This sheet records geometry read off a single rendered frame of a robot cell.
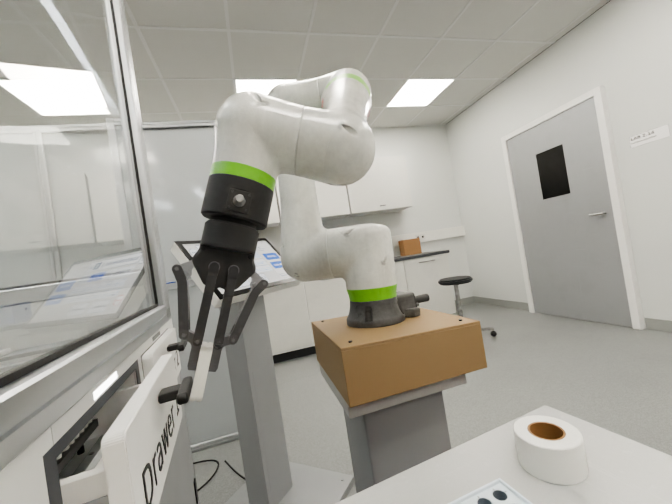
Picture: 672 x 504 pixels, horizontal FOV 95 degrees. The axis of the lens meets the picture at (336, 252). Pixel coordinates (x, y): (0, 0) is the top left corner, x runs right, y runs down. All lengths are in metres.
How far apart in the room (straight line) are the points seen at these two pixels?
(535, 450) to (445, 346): 0.29
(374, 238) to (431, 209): 4.20
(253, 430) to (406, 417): 0.86
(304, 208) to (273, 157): 0.35
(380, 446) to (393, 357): 0.22
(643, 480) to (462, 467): 0.18
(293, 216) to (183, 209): 1.46
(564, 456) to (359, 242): 0.50
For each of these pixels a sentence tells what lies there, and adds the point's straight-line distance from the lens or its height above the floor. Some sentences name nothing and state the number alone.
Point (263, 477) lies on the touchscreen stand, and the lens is 1.61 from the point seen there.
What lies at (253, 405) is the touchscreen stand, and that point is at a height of 0.49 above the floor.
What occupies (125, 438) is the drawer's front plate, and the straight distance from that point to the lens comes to 0.35.
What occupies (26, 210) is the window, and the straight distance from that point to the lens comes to 0.42.
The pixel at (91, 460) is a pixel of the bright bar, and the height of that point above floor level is 0.85.
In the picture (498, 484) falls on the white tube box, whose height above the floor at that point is 0.80.
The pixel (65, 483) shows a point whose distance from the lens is 0.40.
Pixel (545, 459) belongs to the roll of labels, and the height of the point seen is 0.79.
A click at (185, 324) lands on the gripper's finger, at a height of 0.99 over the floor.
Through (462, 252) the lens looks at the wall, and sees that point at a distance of 5.15.
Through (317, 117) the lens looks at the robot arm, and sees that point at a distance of 0.46.
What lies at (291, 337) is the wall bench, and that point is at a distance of 3.49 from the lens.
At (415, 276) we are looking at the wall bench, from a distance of 3.88.
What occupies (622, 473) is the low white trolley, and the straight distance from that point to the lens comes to 0.53.
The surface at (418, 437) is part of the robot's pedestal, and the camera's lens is 0.83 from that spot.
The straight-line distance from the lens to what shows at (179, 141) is 2.31.
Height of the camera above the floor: 1.05
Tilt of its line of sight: 1 degrees up
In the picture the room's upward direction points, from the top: 9 degrees counter-clockwise
